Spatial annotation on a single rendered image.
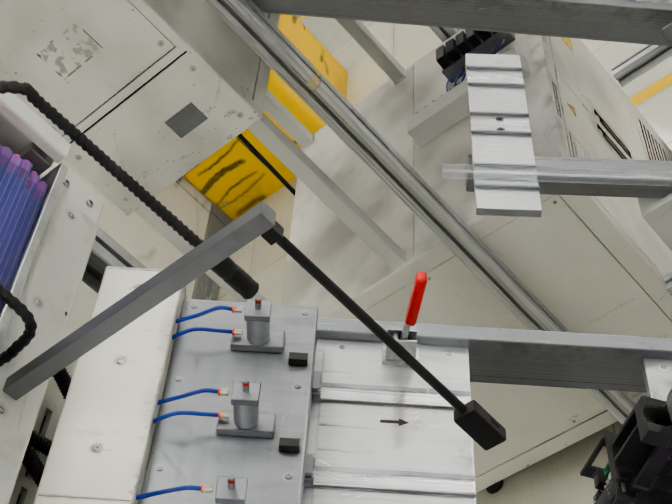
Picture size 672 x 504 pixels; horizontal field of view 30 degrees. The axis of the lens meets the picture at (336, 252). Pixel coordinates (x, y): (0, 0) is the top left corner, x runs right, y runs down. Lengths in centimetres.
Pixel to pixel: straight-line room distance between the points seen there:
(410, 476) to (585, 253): 111
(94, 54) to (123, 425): 104
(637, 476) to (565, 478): 161
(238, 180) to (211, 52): 240
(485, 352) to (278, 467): 31
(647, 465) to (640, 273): 131
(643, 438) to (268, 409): 36
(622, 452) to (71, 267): 53
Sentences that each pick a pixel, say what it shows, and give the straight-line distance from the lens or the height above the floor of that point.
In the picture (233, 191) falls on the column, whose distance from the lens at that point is 446.
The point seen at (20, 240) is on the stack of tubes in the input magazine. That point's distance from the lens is 112.
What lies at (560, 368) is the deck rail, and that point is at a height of 89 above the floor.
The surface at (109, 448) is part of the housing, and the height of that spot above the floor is 125.
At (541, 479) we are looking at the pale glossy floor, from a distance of 264.
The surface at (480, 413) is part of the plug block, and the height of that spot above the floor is 109.
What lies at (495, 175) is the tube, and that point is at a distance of 140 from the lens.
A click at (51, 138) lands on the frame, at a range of 122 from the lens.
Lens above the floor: 169
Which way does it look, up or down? 26 degrees down
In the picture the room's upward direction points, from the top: 46 degrees counter-clockwise
